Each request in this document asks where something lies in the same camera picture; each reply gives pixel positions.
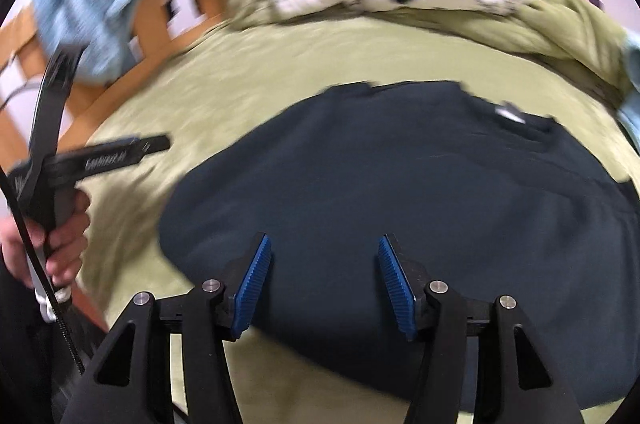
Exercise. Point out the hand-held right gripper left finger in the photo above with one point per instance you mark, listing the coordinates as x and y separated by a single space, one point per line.
252 289

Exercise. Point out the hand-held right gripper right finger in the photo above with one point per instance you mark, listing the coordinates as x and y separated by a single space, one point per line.
397 289

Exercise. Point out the black sweatshirt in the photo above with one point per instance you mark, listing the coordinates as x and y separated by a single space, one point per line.
375 164

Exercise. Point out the person's left hand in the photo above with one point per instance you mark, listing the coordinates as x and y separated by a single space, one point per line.
70 249

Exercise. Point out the green bed sheet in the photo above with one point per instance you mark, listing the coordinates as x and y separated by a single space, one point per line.
225 69

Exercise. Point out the person's dark pants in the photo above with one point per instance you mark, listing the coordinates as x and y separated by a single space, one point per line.
30 354

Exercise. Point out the crumpled green fleece blanket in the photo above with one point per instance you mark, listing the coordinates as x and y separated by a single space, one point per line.
565 29

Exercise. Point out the light blue fleece garment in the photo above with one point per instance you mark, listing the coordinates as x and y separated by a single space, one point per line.
631 74

